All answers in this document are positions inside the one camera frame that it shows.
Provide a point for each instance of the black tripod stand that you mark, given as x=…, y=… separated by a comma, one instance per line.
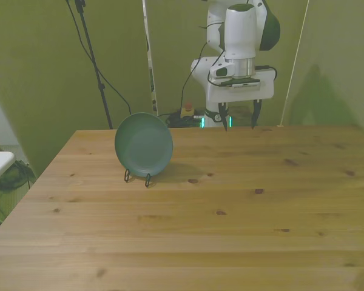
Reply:
x=101, y=87

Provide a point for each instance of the green round plate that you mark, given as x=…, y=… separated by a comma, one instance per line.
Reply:
x=142, y=145

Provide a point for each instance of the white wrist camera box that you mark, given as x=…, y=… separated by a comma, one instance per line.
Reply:
x=223, y=71

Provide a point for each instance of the dark green bag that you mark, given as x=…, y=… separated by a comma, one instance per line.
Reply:
x=12, y=177

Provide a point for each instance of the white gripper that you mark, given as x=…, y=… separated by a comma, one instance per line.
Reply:
x=245, y=94

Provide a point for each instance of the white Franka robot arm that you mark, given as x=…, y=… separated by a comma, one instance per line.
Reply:
x=239, y=30

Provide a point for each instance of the yellow emergency stop box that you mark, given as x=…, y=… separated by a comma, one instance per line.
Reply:
x=187, y=111

